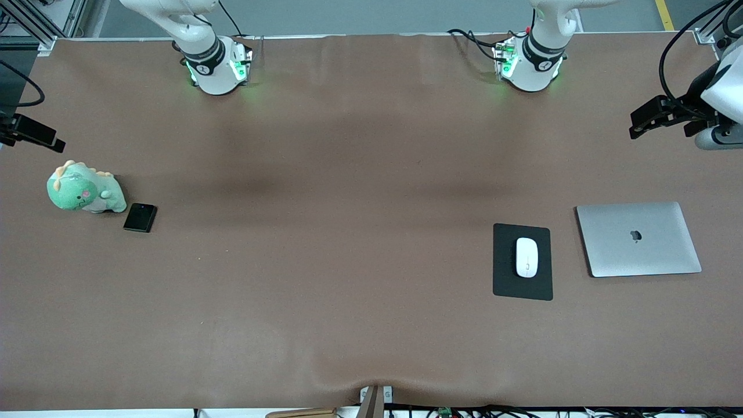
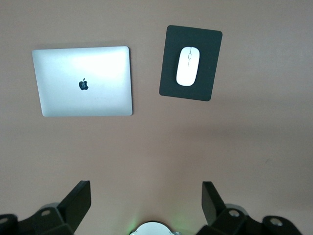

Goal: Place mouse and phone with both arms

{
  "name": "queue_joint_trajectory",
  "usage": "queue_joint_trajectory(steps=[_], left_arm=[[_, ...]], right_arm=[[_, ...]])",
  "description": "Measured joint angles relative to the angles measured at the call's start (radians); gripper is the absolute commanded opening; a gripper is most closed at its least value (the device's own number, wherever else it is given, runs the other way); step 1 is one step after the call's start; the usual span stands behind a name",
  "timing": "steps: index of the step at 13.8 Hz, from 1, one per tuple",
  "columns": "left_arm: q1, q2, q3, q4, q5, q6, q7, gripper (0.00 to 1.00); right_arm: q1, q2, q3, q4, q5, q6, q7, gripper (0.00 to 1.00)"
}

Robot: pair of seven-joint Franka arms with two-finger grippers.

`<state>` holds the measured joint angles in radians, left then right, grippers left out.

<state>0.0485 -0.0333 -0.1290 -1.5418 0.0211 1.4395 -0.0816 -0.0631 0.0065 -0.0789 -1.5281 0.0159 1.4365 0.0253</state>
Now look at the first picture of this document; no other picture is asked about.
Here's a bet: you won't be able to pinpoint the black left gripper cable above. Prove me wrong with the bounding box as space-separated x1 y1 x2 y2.
658 0 743 108

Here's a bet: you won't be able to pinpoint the black mouse pad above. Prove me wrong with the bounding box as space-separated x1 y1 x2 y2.
493 223 554 301

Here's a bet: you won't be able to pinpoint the aluminium frame profile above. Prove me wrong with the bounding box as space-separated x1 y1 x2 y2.
0 0 89 56
692 0 743 63

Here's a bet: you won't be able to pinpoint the black right arm base cable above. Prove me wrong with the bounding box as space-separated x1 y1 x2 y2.
217 0 247 39

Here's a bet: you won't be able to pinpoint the large table cover cloth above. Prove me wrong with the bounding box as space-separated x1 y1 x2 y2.
0 32 743 410

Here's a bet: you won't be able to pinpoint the black left arm base cables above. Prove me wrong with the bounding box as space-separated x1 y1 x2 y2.
447 28 507 63

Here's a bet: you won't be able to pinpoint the silver closed laptop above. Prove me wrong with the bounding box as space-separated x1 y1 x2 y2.
576 201 703 278

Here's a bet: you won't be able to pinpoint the black flip phone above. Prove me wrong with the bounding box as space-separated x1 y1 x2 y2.
123 203 157 233

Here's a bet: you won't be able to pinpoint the green dinosaur plush toy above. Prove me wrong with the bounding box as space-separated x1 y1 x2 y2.
46 160 128 214

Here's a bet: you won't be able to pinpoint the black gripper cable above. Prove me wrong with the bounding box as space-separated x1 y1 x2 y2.
658 0 743 108
0 60 46 109

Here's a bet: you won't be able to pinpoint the white computer mouse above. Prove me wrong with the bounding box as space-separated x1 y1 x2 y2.
515 237 539 279

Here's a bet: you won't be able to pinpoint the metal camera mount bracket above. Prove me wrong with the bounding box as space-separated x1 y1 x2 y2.
358 384 395 418

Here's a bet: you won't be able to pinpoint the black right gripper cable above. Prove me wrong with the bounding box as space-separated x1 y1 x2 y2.
0 60 46 109

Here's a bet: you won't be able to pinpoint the brown wooden board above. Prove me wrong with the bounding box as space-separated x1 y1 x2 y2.
265 408 338 418

